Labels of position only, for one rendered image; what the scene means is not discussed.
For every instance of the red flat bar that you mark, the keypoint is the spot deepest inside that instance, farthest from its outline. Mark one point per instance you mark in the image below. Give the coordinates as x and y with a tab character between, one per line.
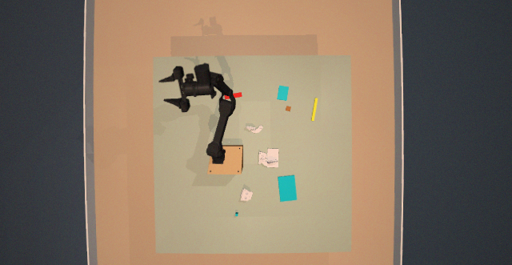
236	95

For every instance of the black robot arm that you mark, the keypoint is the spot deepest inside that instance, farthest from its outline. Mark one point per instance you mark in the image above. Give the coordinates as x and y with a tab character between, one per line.
207	80

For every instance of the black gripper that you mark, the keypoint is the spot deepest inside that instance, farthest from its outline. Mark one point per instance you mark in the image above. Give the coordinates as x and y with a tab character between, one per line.
186	88

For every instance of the cyan flat square tile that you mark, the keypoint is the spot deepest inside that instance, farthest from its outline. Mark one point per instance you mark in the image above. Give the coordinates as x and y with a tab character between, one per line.
283	92

